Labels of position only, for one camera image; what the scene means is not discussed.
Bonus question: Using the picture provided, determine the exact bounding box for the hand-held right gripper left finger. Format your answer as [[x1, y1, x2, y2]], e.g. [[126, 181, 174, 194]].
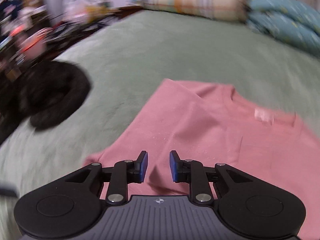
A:
[[65, 150, 148, 204]]

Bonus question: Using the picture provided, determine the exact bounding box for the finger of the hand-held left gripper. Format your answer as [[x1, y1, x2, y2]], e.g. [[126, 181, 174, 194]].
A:
[[0, 184, 18, 197]]

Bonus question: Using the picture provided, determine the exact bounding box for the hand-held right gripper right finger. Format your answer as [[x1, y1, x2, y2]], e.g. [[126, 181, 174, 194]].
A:
[[169, 150, 253, 203]]

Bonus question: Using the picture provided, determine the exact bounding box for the pink sweater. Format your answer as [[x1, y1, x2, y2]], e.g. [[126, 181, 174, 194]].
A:
[[84, 78, 320, 198]]

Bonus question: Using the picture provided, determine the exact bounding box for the black cat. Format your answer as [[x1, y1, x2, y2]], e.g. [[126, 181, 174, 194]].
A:
[[0, 60, 91, 145]]

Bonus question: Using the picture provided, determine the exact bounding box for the bed with green sheet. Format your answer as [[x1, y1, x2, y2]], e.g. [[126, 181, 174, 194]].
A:
[[0, 9, 320, 240]]

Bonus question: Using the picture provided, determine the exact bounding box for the black folding table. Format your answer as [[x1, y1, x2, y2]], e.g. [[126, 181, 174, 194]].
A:
[[0, 17, 120, 80]]

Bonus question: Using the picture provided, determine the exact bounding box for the plaid quilt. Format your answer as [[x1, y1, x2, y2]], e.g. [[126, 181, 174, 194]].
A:
[[142, 0, 250, 22]]

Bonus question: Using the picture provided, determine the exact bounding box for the teal floral quilt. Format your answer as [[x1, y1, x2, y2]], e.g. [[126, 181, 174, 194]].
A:
[[246, 0, 320, 58]]

